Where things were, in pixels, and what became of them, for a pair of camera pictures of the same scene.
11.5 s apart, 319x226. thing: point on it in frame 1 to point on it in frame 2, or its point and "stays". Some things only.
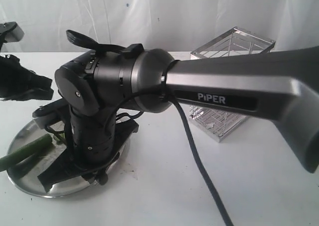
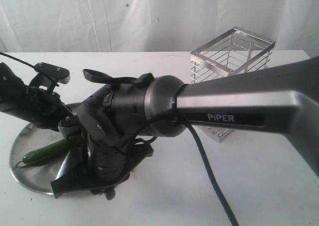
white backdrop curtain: [160, 19] stays
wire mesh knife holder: [221, 123] stays
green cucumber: [35, 147] to [54, 149]
